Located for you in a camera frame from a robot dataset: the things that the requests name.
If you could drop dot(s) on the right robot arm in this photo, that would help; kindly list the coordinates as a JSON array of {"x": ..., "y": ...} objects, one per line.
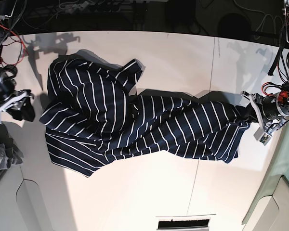
[{"x": 5, "y": 32}]

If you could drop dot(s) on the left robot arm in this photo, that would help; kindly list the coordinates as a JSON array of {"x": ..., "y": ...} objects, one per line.
[{"x": 281, "y": 60}]

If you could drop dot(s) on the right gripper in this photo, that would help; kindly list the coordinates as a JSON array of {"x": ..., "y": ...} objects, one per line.
[{"x": 17, "y": 101}]

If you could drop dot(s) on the table cable slot opening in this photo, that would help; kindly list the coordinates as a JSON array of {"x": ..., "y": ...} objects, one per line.
[{"x": 185, "y": 223}]

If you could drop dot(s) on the navy white striped t-shirt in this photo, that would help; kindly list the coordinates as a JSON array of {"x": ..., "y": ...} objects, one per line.
[{"x": 92, "y": 120}]

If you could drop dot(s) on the grey dark clothes pile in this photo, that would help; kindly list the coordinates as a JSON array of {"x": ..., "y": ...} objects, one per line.
[{"x": 10, "y": 155}]

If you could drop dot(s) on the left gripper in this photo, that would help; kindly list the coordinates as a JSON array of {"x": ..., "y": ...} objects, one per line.
[{"x": 270, "y": 112}]

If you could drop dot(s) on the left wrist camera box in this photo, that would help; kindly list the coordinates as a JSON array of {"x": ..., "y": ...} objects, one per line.
[{"x": 261, "y": 136}]

